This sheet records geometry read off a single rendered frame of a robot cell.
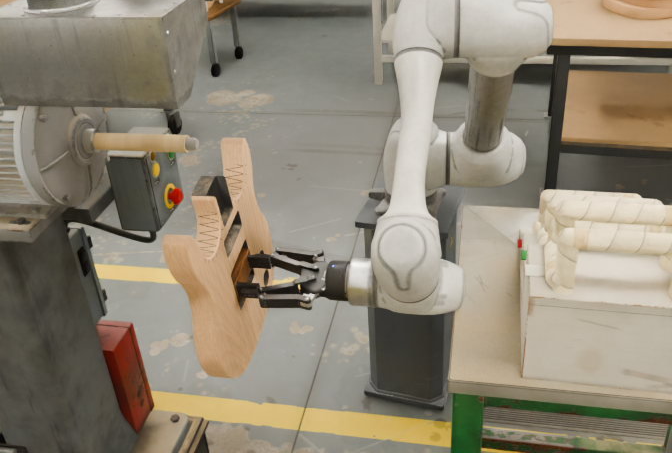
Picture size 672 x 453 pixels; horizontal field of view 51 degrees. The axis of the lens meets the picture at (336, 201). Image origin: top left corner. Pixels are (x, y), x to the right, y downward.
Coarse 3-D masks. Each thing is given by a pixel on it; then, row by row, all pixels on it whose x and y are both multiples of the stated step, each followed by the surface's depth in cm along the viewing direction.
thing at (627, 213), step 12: (564, 204) 111; (576, 204) 110; (588, 204) 110; (600, 204) 110; (612, 204) 110; (624, 204) 109; (636, 204) 109; (648, 204) 109; (576, 216) 110; (588, 216) 110; (600, 216) 110; (612, 216) 109; (624, 216) 109; (636, 216) 108; (648, 216) 108; (660, 216) 108
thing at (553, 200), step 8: (552, 200) 128; (560, 200) 128; (576, 200) 127; (584, 200) 127; (592, 200) 127; (600, 200) 127; (608, 200) 126; (616, 200) 126; (624, 200) 126; (632, 200) 126; (640, 200) 125; (648, 200) 125; (656, 200) 125
